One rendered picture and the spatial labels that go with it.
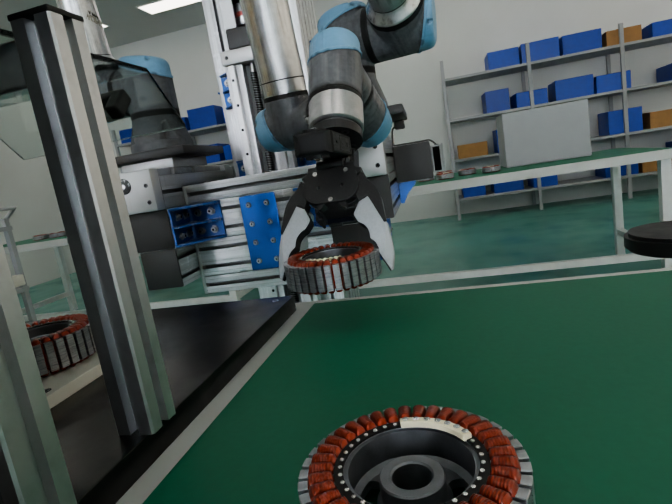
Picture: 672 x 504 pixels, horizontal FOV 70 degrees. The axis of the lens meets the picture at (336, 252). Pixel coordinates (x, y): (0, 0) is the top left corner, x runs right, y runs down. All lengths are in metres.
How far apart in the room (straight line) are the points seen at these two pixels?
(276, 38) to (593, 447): 0.69
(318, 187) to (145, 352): 0.31
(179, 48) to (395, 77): 3.30
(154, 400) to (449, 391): 0.22
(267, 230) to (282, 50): 0.46
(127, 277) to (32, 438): 0.12
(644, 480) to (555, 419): 0.07
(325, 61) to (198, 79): 7.31
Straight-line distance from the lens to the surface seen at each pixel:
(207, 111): 7.26
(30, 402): 0.30
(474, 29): 7.15
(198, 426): 0.42
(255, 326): 0.56
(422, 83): 7.04
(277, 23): 0.82
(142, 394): 0.37
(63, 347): 0.53
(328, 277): 0.50
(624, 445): 0.34
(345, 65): 0.68
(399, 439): 0.29
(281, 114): 0.81
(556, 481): 0.30
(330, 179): 0.59
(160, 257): 1.16
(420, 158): 1.20
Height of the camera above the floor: 0.93
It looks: 10 degrees down
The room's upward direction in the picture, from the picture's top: 9 degrees counter-clockwise
